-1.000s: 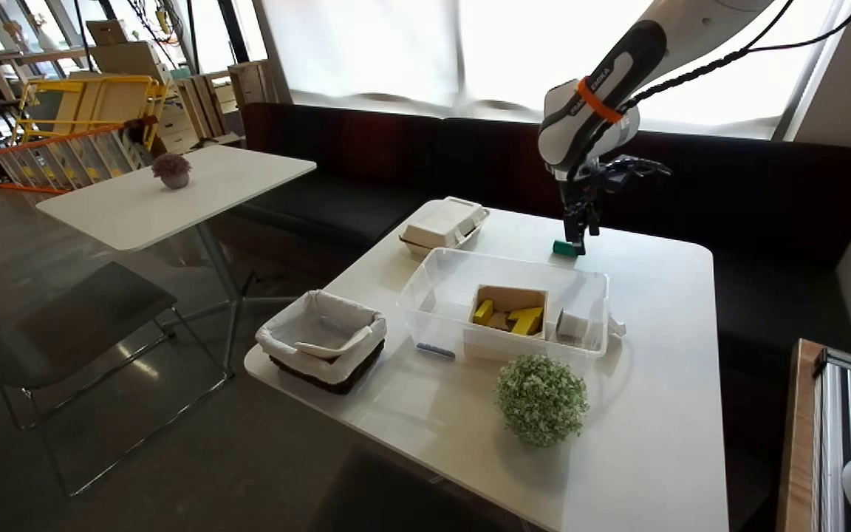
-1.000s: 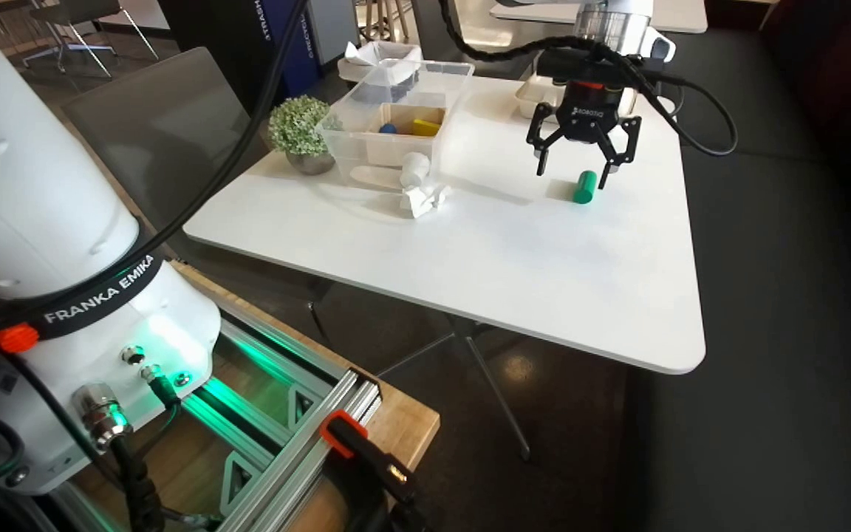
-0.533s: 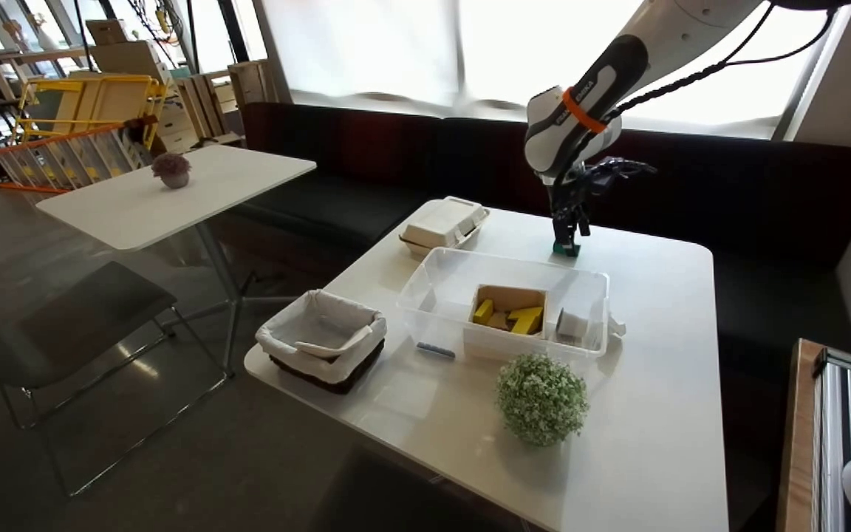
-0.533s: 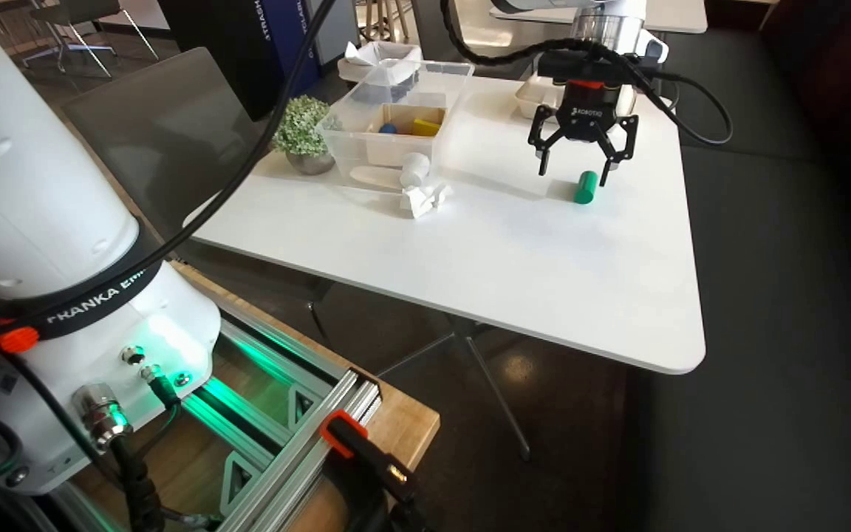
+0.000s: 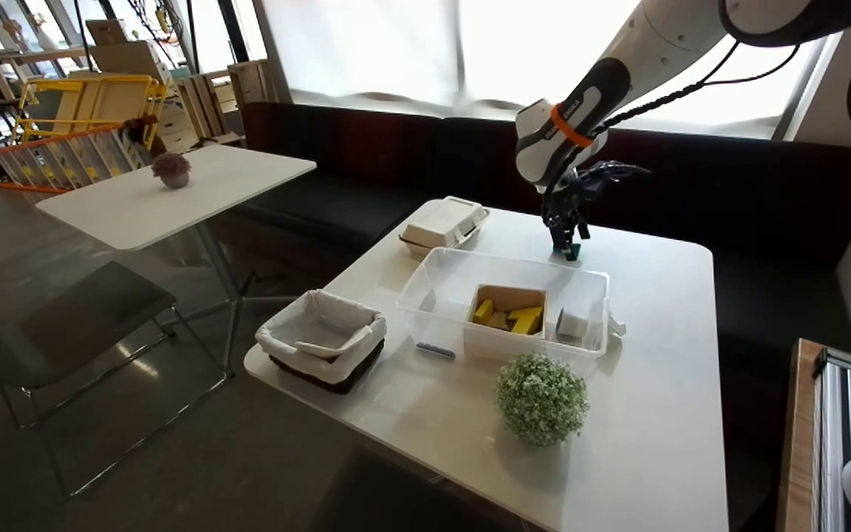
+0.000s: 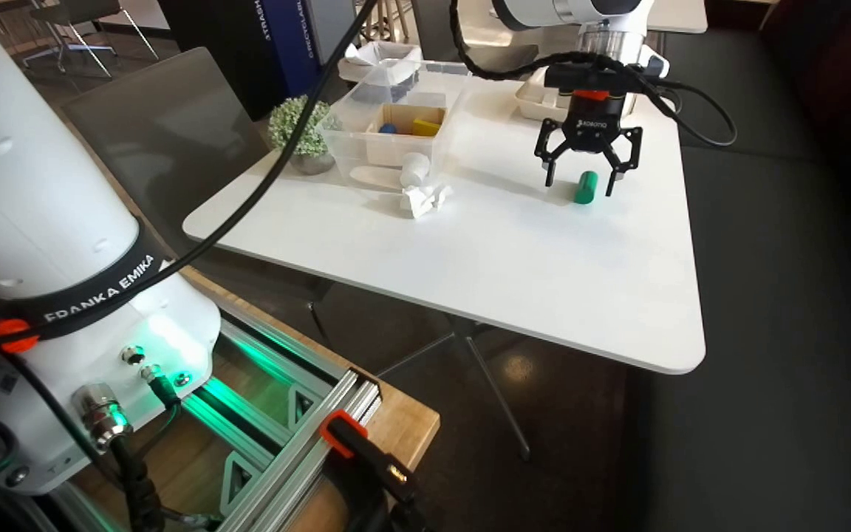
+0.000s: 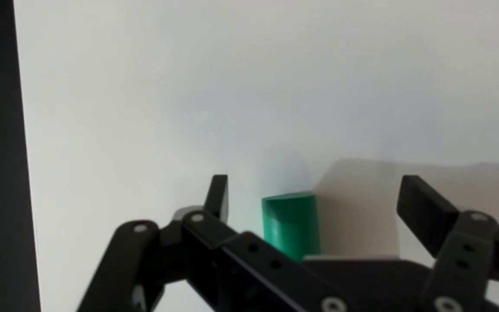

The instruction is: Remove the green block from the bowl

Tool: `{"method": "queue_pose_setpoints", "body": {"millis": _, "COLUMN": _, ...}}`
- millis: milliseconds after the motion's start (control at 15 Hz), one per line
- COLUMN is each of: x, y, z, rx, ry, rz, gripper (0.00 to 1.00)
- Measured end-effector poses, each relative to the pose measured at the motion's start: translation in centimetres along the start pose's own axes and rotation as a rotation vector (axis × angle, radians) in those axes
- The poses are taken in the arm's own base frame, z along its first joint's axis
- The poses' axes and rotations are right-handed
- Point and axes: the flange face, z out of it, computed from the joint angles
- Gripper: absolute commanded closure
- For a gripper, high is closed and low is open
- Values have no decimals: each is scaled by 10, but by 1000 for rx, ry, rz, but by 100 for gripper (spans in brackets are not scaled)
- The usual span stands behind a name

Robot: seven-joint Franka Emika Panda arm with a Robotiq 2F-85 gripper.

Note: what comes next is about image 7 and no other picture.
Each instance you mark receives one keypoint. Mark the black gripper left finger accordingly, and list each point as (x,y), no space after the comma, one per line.
(203,243)

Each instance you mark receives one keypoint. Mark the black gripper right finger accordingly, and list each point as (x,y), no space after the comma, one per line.
(450,231)

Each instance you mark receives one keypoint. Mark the green block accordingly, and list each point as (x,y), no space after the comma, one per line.
(289,222)

